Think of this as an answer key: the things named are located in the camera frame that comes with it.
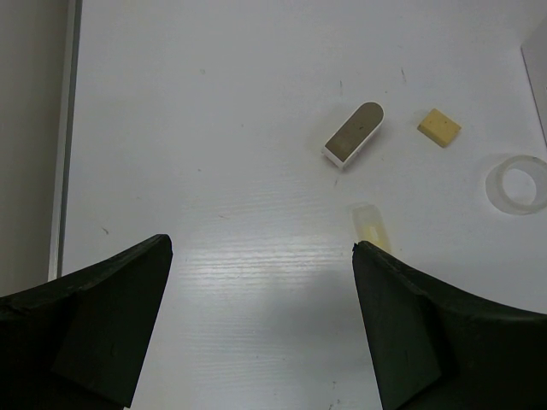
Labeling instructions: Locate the clear tape roll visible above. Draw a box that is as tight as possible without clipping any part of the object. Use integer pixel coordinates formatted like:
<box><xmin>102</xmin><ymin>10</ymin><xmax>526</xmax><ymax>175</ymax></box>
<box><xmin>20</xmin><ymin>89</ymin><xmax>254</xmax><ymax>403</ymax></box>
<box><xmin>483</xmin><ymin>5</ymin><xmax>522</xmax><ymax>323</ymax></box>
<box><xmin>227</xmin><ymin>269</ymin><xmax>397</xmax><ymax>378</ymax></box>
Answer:
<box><xmin>485</xmin><ymin>155</ymin><xmax>546</xmax><ymax>215</ymax></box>

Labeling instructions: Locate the aluminium frame rail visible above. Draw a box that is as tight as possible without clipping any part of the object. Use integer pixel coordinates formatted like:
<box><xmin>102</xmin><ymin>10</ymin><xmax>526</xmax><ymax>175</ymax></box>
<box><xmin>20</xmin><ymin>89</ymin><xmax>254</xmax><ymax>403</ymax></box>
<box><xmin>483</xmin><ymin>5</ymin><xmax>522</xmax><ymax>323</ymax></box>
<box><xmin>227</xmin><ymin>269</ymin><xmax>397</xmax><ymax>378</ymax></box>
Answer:
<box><xmin>48</xmin><ymin>1</ymin><xmax>82</xmax><ymax>281</ymax></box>

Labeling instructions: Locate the pastel yellow highlighter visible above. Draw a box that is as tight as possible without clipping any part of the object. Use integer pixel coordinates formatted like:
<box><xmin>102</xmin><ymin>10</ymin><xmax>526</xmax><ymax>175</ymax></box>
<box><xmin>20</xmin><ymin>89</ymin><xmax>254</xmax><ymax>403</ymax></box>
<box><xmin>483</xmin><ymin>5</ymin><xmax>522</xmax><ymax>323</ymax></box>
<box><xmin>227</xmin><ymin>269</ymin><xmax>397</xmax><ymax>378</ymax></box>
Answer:
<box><xmin>350</xmin><ymin>202</ymin><xmax>391</xmax><ymax>253</ymax></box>

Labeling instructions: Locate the white left organizer container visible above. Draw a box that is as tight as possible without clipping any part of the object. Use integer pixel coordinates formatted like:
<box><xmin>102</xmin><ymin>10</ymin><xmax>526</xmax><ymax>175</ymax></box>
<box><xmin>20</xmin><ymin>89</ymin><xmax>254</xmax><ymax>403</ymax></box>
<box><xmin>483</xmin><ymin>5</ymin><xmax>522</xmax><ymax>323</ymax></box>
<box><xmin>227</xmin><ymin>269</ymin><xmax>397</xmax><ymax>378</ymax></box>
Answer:
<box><xmin>521</xmin><ymin>18</ymin><xmax>547</xmax><ymax>139</ymax></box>

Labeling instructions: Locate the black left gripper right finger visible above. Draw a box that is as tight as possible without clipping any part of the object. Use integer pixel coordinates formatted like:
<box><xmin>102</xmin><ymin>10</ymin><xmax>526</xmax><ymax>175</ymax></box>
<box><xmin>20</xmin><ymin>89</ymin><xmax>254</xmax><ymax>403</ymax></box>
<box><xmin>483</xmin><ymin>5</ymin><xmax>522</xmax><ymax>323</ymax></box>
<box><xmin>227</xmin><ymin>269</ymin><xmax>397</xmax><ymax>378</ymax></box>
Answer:
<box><xmin>352</xmin><ymin>242</ymin><xmax>546</xmax><ymax>409</ymax></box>

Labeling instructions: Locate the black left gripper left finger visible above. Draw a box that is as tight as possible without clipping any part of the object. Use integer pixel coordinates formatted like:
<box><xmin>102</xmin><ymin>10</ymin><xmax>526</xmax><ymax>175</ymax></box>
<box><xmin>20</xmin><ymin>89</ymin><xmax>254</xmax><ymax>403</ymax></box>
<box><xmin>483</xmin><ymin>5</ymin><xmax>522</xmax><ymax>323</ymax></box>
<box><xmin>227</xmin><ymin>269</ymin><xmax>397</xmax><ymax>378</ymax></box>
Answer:
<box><xmin>1</xmin><ymin>234</ymin><xmax>172</xmax><ymax>409</ymax></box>

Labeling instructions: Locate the small yellow eraser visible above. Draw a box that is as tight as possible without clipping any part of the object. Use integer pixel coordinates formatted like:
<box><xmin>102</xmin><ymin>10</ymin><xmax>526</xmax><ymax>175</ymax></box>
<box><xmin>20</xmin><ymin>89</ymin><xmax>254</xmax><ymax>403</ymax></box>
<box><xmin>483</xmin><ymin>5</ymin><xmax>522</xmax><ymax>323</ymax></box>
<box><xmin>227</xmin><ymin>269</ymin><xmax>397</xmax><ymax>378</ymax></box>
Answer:
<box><xmin>417</xmin><ymin>108</ymin><xmax>462</xmax><ymax>148</ymax></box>

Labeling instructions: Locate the pink white stapler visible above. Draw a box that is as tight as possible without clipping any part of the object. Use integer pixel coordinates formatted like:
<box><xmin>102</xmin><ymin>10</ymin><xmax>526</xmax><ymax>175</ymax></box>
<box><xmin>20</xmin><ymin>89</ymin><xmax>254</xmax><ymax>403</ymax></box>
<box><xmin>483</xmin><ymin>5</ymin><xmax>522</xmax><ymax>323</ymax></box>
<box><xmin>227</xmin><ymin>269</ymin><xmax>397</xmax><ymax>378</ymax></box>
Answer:
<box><xmin>321</xmin><ymin>102</ymin><xmax>385</xmax><ymax>170</ymax></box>

